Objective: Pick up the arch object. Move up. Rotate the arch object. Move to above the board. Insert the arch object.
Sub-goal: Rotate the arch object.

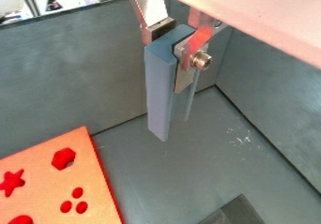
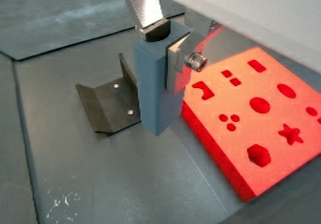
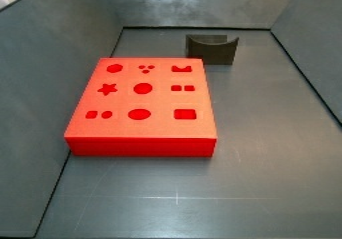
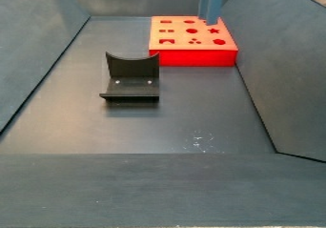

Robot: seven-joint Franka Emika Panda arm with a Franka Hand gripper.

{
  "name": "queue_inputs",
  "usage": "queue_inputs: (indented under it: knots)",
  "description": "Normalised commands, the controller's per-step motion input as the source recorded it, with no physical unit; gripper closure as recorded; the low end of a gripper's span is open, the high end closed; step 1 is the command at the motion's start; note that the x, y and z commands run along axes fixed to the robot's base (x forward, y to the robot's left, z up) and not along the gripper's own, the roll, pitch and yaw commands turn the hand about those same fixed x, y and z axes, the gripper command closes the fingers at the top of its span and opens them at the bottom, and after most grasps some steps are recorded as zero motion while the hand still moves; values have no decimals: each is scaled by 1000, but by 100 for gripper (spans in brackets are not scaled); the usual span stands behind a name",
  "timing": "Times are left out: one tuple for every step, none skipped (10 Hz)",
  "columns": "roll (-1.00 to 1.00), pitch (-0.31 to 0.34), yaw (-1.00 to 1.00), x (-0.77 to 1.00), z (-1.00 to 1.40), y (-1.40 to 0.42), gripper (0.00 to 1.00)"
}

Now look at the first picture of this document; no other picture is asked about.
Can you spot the red shape sorter board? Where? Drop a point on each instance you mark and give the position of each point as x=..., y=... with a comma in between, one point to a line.
x=54, y=184

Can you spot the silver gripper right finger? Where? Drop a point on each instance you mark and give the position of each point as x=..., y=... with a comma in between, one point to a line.
x=192, y=49

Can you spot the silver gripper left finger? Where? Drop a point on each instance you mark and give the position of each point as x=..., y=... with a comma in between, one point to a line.
x=155, y=22

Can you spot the blue arch peg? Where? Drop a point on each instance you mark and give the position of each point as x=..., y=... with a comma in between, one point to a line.
x=165, y=104

